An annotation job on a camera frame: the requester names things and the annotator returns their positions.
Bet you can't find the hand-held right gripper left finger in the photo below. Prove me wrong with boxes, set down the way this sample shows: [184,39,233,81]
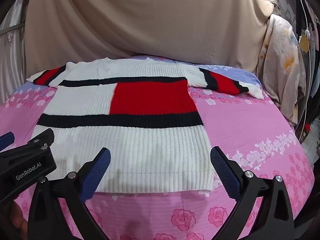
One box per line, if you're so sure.
[27,147,112,240]

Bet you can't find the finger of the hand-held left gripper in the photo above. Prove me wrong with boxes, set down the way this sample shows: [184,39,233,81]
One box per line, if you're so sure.
[0,128,55,159]
[0,132,14,152]

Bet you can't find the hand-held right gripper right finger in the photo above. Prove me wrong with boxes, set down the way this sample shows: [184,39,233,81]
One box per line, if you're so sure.
[210,146,295,240]

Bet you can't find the white red black knit sweater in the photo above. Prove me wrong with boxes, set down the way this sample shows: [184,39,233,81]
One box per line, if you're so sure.
[26,57,264,197]

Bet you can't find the dark hanging clothes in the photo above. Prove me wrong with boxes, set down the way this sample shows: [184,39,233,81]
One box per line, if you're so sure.
[296,0,320,135]

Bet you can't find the person's left hand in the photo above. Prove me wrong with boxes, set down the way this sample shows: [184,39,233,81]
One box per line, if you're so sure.
[10,201,28,240]

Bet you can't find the pink floral bedsheet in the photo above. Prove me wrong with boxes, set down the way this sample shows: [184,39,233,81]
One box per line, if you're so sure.
[0,55,316,240]

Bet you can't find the silver grey curtain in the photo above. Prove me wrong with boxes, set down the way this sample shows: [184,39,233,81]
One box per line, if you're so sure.
[0,0,32,105]

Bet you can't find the cream floral hanging blanket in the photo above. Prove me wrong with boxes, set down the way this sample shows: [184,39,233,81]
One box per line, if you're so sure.
[257,14,307,127]

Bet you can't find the yellow paper tag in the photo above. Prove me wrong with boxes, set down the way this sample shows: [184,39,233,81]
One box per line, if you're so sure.
[299,34,310,53]

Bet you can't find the beige curtain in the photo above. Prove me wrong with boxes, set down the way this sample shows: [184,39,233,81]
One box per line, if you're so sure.
[24,0,279,72]

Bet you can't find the dark strap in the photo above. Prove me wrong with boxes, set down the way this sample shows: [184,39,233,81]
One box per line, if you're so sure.
[0,22,26,36]

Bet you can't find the white cable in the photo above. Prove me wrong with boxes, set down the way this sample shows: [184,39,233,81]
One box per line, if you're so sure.
[294,0,314,133]

